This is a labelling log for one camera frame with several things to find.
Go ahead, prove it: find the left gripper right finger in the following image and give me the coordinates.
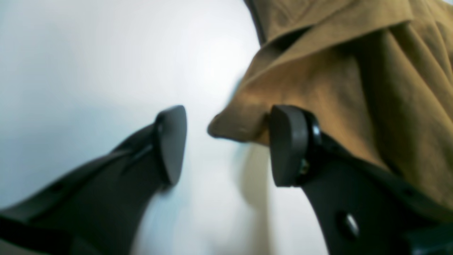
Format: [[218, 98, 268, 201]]
[[269, 105, 453, 255]]

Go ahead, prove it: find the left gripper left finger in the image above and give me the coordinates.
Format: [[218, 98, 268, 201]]
[[1, 105, 187, 255]]

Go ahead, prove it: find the brown t-shirt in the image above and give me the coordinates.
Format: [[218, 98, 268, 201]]
[[208, 0, 453, 209]]

